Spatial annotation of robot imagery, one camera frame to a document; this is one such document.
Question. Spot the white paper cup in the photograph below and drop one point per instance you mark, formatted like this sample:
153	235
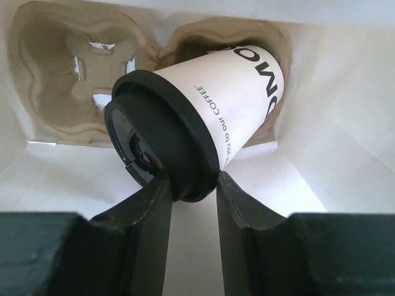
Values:
234	90

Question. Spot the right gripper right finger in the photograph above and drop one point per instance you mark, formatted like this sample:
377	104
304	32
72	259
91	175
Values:
264	253

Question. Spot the black lid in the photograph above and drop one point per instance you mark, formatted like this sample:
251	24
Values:
154	128

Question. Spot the brown paper bag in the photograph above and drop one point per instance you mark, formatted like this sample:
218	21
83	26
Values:
328	147

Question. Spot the beige pulp cup carrier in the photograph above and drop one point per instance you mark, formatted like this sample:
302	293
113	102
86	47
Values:
61	55

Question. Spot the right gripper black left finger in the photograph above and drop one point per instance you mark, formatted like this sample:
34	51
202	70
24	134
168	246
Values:
122	251

